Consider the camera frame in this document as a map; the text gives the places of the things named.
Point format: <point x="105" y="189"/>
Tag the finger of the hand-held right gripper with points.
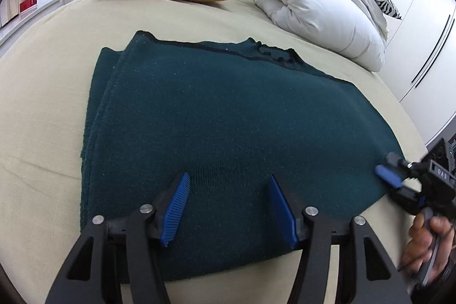
<point x="388" y="175"/>
<point x="395" y="159"/>

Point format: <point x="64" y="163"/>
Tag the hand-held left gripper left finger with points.
<point x="174" y="215"/>

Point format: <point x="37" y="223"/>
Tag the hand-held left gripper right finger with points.
<point x="283" y="215"/>

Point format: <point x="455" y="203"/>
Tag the dark green sweater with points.
<point x="221" y="126"/>

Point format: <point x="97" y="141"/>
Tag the person's right hand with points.
<point x="418" y="243"/>

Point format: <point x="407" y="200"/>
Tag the white wardrobe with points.
<point x="420" y="5"/>

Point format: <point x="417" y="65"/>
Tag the white folded duvet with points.
<point x="320" y="8"/>

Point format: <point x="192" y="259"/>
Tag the beige bed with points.
<point x="46" y="83"/>

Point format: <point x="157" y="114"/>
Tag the red box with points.
<point x="28" y="4"/>

